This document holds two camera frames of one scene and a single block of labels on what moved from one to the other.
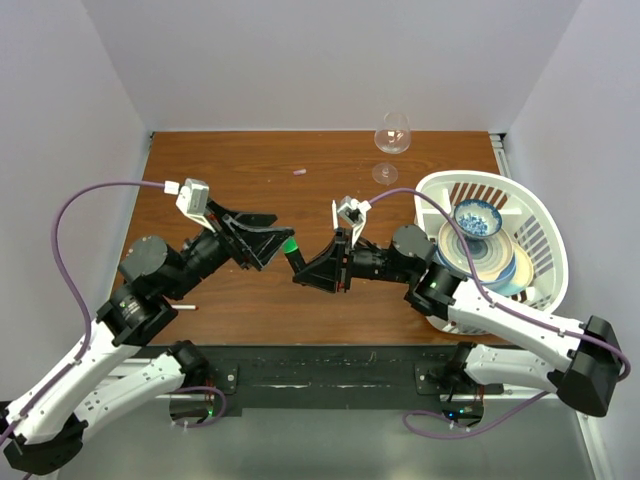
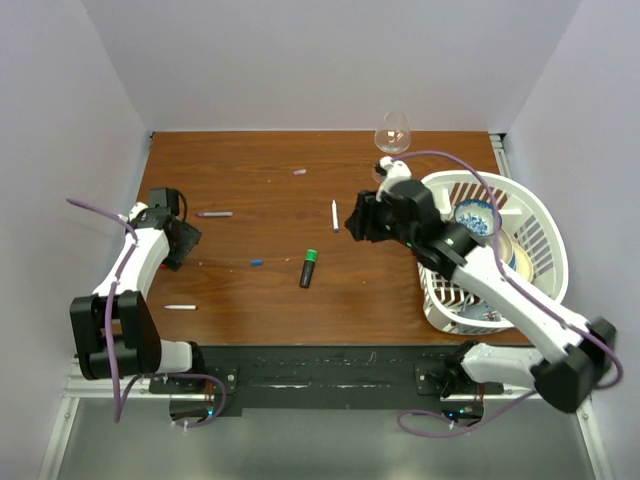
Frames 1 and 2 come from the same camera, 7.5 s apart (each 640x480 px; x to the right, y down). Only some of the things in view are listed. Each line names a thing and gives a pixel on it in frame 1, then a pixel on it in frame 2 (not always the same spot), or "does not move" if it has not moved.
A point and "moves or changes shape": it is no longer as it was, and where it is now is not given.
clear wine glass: (393, 137) does not move
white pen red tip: (184, 307) does not move
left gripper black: (259, 246) -> (190, 237)
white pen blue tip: (335, 216) does not move
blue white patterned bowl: (477, 219) does not move
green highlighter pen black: (295, 260) moves or changes shape
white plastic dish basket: (524, 215) does not move
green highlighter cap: (289, 245) -> (311, 255)
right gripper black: (326, 270) -> (361, 222)
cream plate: (523, 272) does not move
